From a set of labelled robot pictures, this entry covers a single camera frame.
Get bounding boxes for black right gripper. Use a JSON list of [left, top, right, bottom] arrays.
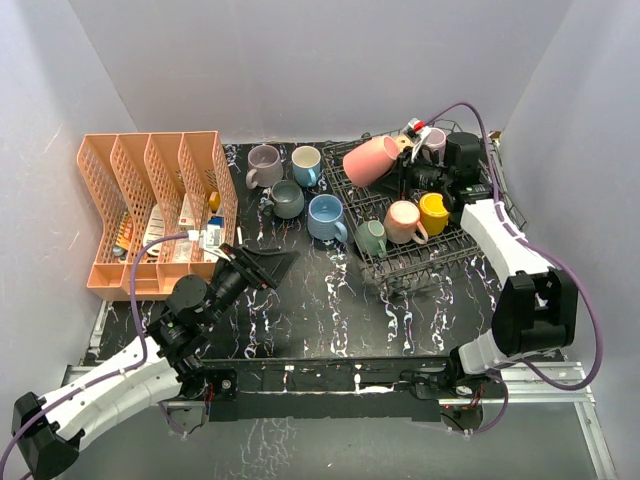
[[369, 147, 453, 202]]

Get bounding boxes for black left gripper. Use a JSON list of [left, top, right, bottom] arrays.
[[202, 243, 299, 327]]

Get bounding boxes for pink mug white interior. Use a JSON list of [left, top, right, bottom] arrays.
[[343, 135, 399, 187]]

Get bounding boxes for peach pink mug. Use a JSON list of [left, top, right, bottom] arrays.
[[383, 200, 429, 245]]

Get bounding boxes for tan glazed round mug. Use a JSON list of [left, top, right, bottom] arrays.
[[393, 134, 414, 152]]

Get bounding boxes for yellow mug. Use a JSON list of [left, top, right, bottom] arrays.
[[419, 192, 449, 237]]

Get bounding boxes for green teal mug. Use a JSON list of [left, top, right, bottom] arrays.
[[355, 220, 387, 258]]

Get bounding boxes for lavender textured mug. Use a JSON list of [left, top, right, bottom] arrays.
[[422, 127, 447, 164]]

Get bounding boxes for light blue ribbed mug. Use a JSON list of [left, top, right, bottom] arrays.
[[307, 194, 348, 243]]

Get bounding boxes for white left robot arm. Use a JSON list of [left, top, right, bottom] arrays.
[[8, 244, 299, 479]]

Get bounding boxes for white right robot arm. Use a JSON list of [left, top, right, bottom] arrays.
[[379, 132, 579, 397]]

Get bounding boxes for grey mug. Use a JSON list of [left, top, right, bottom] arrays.
[[261, 180, 304, 220]]

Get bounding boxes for blue mug white interior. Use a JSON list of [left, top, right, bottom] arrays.
[[291, 146, 321, 188]]

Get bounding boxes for lilac mug at back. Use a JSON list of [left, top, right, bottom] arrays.
[[245, 145, 284, 190]]

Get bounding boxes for papers in organizer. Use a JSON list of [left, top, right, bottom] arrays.
[[112, 192, 226, 264]]

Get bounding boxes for orange plastic file organizer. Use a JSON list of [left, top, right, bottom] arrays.
[[77, 131, 238, 301]]

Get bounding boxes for grey wire dish rack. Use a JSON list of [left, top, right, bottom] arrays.
[[319, 117, 530, 286]]

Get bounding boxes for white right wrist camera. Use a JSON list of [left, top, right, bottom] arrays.
[[402, 118, 432, 160]]

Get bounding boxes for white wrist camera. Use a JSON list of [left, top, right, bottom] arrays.
[[402, 118, 432, 160], [187, 224, 228, 259]]

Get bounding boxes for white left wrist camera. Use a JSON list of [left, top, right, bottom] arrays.
[[187, 224, 228, 259]]

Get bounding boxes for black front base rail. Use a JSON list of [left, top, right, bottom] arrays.
[[149, 357, 506, 424]]

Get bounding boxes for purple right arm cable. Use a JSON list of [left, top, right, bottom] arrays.
[[424, 101, 605, 436]]

